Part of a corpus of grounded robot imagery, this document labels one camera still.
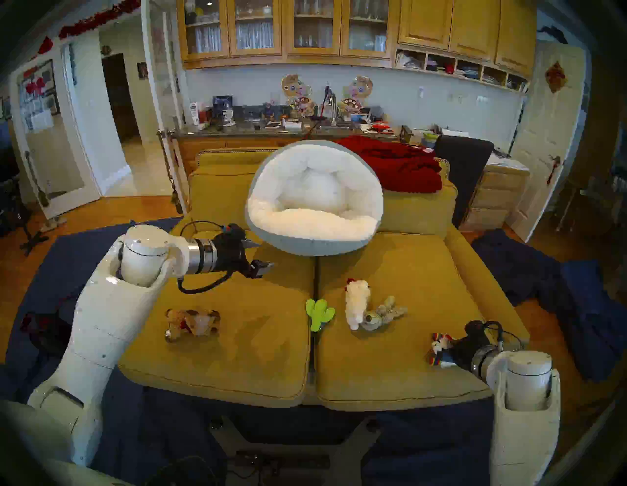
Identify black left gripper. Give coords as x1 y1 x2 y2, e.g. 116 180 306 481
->
213 224 275 279

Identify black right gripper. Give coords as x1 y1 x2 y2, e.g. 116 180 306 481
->
448 321 490 370

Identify white lamb plush rainbow feet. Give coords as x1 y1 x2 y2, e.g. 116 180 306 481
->
429 332 459 369

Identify brown reindeer plush toy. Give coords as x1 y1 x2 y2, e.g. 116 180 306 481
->
165 308 221 342

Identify white grey round dog bed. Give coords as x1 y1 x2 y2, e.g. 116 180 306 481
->
245 140 384 257

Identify yellow fabric sofa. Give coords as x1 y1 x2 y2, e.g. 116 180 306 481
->
118 147 531 412

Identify green cactus plush toy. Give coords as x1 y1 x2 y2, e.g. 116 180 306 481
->
305 298 336 333

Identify beige grey plush toy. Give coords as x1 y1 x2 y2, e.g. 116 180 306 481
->
362 295 408 332

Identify dark navy crumpled cloth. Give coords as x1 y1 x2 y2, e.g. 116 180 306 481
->
471 229 564 307

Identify yellow sofa seat cushion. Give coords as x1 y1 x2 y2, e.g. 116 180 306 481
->
315 233 493 411
118 230 315 408

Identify white fluffy plush toy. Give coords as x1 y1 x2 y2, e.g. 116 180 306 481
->
344 278 371 331

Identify granite counter wooden base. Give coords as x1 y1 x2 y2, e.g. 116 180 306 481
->
169 115 407 209

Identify blue crumpled cloth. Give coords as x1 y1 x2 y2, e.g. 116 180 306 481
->
558 260 627 384

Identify wooden drawer cabinet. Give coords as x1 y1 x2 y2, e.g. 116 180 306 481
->
459 164 531 232

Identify red blanket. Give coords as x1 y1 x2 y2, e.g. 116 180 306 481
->
336 136 443 194

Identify dark grey office chair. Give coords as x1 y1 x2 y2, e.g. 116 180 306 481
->
434 136 495 227

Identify paper stack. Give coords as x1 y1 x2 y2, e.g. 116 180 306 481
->
487 153 531 172

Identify navy floor blanket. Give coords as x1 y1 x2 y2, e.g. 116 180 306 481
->
0 218 547 486

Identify white open glass door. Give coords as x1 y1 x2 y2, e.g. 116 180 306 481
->
141 0 189 214

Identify white panel door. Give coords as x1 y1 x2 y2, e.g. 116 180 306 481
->
505 40 587 243

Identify white glass french door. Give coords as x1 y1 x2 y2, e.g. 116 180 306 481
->
9 47 101 219

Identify black floor stand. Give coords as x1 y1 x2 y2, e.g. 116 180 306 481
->
0 179 49 256

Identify wooden cubby shelf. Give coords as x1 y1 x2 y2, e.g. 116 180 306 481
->
394 46 531 95

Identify red diamond door ornament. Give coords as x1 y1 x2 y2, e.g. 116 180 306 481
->
545 61 568 94

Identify red tinsel garland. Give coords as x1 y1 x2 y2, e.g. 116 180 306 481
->
58 0 142 40

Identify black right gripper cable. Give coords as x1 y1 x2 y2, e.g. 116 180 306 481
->
482 321 524 351

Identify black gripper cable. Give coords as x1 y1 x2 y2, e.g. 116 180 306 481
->
177 220 236 294
482 321 524 351

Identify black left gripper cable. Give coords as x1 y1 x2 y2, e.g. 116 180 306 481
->
177 220 236 294

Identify brown rope with tassel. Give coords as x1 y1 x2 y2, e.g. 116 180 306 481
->
157 130 184 215

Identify cartoon child wall cutout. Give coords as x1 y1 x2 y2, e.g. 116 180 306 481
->
281 73 315 117
338 75 374 117

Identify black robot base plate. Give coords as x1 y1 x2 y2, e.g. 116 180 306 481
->
210 415 382 486

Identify long handled brush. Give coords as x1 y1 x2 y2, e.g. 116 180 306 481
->
24 149 49 208

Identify red black cable reel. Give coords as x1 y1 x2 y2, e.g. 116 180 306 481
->
20 311 74 356

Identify wooden wall cabinets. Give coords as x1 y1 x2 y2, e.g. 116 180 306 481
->
176 0 537 79

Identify black wall ornament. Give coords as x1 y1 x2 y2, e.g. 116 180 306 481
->
536 25 568 45

